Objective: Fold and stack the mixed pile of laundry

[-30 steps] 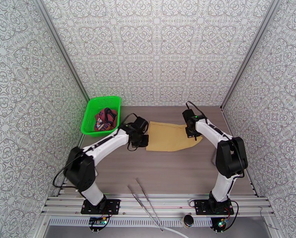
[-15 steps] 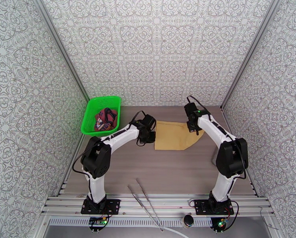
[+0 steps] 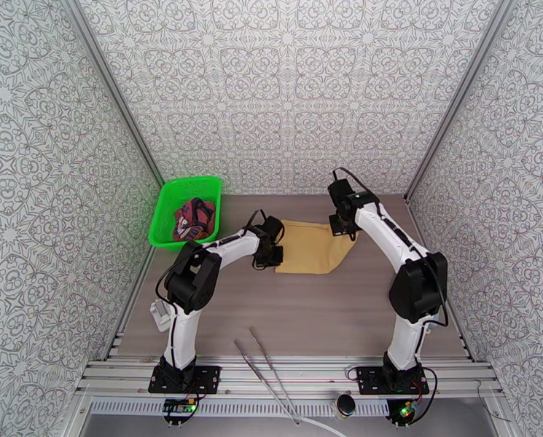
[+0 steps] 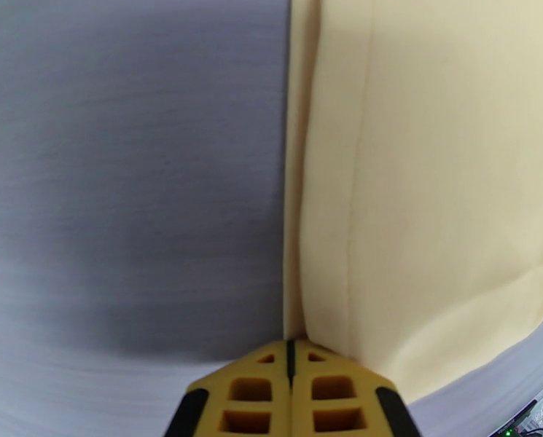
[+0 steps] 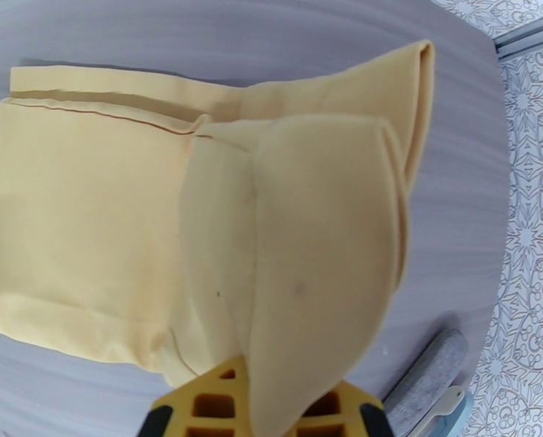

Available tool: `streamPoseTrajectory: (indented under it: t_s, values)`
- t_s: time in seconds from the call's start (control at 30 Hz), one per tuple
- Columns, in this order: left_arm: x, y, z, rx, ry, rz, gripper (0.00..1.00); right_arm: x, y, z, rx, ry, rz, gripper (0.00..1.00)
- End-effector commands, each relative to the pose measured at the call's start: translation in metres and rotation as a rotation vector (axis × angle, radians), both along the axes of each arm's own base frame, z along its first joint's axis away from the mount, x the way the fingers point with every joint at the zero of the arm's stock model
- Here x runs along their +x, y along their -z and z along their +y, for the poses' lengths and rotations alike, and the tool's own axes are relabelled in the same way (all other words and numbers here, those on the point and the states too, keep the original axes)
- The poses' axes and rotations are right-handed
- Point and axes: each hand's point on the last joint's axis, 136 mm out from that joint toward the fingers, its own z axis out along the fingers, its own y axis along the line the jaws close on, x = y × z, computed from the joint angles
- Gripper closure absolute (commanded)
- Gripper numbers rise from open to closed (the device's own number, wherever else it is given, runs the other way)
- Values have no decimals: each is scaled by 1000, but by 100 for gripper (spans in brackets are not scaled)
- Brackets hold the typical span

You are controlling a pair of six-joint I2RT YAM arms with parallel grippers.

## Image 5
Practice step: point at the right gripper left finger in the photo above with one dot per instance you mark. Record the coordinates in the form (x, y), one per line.
(198, 404)

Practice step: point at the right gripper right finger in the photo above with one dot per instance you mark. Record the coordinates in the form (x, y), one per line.
(344, 413)

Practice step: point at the yellow cloth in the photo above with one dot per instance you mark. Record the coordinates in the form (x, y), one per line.
(93, 199)

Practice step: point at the grey stone block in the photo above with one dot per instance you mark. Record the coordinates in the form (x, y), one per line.
(430, 376)

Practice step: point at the aluminium frame post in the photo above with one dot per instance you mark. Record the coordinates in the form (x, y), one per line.
(531, 35)

